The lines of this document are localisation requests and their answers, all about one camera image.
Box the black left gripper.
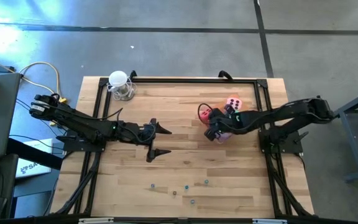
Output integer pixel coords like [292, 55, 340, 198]
[116, 117, 173, 163]

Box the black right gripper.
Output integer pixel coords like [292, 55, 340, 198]
[204, 107, 241, 142]

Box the large purple foam die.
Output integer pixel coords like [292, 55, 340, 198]
[216, 132, 233, 144]

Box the large red foam die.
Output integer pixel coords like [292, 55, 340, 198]
[198, 108, 214, 126]

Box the large pink foam die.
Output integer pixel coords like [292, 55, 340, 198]
[226, 97, 243, 112]

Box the white mushroom-shaped lamp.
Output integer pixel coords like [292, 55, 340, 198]
[108, 70, 136, 101]

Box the white printed cardboard box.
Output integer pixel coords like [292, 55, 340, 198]
[15, 138, 54, 179]

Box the white lamp cable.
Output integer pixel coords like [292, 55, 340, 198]
[106, 77, 138, 101]

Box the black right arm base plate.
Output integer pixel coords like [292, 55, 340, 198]
[258, 129, 305, 154]

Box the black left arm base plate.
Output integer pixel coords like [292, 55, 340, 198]
[56, 132, 108, 153]

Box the silver metal bracket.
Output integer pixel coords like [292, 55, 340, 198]
[252, 218, 289, 224]
[78, 217, 115, 224]

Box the yellow extension cable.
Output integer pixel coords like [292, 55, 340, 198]
[19, 61, 68, 127]

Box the blue-grey metal table frame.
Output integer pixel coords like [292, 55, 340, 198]
[324, 84, 358, 184]

